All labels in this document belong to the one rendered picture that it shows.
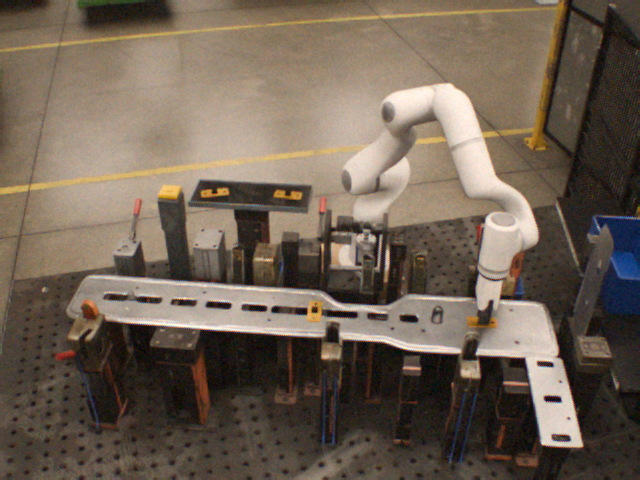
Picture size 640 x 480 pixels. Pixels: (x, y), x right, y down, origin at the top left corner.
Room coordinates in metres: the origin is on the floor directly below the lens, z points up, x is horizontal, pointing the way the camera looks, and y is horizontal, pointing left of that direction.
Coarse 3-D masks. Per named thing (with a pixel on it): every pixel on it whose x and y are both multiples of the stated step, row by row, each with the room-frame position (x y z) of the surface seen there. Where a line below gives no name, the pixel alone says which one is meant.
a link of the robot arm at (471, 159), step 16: (464, 144) 1.49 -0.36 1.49; (480, 144) 1.50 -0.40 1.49; (464, 160) 1.47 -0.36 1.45; (480, 160) 1.46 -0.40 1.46; (464, 176) 1.46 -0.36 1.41; (480, 176) 1.44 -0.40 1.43; (480, 192) 1.42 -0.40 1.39; (496, 192) 1.43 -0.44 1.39; (512, 192) 1.43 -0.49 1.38; (512, 208) 1.44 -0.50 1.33; (528, 208) 1.42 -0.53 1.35; (528, 224) 1.39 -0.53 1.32; (528, 240) 1.36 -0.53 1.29
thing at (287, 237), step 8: (288, 232) 1.65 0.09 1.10; (296, 232) 1.65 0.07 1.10; (288, 240) 1.61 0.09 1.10; (296, 240) 1.61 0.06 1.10; (288, 248) 1.61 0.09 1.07; (296, 248) 1.61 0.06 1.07; (288, 256) 1.61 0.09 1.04; (296, 256) 1.61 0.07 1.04; (288, 264) 1.61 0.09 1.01; (296, 264) 1.61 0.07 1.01; (288, 272) 1.61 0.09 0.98; (296, 272) 1.61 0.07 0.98; (288, 280) 1.61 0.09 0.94; (296, 280) 1.61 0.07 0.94
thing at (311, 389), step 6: (312, 342) 1.39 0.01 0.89; (318, 342) 1.39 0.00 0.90; (312, 348) 1.39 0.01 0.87; (318, 348) 1.39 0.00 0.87; (312, 354) 1.39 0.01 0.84; (318, 354) 1.39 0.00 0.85; (312, 360) 1.39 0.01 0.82; (318, 360) 1.39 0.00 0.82; (312, 366) 1.39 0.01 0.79; (318, 366) 1.39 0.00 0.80; (312, 372) 1.39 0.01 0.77; (318, 372) 1.39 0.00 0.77; (306, 378) 1.43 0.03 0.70; (312, 378) 1.39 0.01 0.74; (318, 378) 1.39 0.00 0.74; (306, 384) 1.40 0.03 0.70; (312, 384) 1.40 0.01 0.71; (306, 390) 1.38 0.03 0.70; (312, 390) 1.38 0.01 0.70; (318, 390) 1.38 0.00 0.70; (318, 396) 1.36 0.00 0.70
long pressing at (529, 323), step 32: (96, 288) 1.50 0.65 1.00; (128, 288) 1.50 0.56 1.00; (160, 288) 1.50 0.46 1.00; (192, 288) 1.50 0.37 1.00; (224, 288) 1.50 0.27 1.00; (256, 288) 1.50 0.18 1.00; (288, 288) 1.50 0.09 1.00; (128, 320) 1.36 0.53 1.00; (160, 320) 1.37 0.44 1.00; (192, 320) 1.37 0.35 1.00; (224, 320) 1.37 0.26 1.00; (256, 320) 1.37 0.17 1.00; (288, 320) 1.37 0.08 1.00; (320, 320) 1.37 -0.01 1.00; (352, 320) 1.37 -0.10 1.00; (448, 320) 1.38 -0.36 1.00; (512, 320) 1.38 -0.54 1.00; (544, 320) 1.37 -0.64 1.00; (448, 352) 1.26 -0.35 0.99; (480, 352) 1.25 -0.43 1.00; (512, 352) 1.25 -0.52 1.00; (544, 352) 1.25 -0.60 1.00
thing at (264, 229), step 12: (240, 216) 1.73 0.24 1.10; (252, 216) 1.72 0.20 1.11; (264, 216) 1.72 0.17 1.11; (240, 228) 1.73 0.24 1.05; (252, 228) 1.73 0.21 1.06; (264, 228) 1.72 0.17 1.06; (240, 240) 1.73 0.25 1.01; (252, 240) 1.73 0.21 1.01; (264, 240) 1.72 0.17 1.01; (252, 252) 1.73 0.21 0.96; (252, 264) 1.73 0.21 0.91; (252, 276) 1.73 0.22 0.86
